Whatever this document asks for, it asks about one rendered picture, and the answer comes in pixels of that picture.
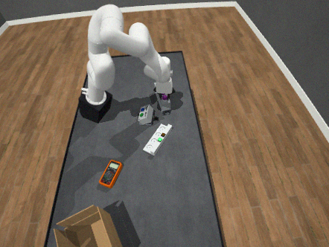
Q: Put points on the white button panel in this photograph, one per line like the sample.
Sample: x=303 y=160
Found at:
x=146 y=115

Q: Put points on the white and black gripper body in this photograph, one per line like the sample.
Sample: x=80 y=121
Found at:
x=164 y=88

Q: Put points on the orange digital multimeter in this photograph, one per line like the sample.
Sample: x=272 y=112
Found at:
x=110 y=174

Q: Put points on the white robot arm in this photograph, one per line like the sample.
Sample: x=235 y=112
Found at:
x=137 y=44

